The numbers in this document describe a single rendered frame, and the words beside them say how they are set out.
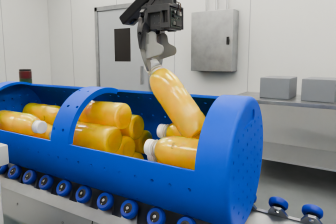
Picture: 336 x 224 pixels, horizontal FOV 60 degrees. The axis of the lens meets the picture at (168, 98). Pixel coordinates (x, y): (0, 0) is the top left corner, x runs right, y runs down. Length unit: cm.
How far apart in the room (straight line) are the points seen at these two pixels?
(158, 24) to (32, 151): 48
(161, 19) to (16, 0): 571
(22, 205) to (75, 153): 33
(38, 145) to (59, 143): 8
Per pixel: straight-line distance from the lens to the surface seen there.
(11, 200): 106
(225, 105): 59
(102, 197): 78
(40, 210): 96
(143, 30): 69
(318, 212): 78
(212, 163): 54
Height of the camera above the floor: 131
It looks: 8 degrees down
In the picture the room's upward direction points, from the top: straight up
